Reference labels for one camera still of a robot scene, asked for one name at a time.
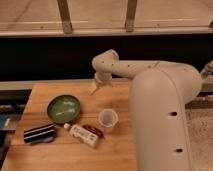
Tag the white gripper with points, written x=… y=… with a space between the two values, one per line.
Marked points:
x=101 y=79

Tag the dark red snack packet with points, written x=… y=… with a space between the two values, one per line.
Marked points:
x=94 y=130

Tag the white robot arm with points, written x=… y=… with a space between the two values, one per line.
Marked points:
x=159 y=91

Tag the left metal railing post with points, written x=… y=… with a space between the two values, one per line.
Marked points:
x=65 y=16

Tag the green bowl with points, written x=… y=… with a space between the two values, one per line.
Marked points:
x=63 y=109

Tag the black white striped object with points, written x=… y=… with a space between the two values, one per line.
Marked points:
x=45 y=133

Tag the metal railing post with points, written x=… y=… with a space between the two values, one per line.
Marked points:
x=130 y=15
x=65 y=16

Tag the white bottle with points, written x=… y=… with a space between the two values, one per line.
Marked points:
x=82 y=134

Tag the right metal railing post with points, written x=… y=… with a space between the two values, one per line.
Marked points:
x=130 y=15

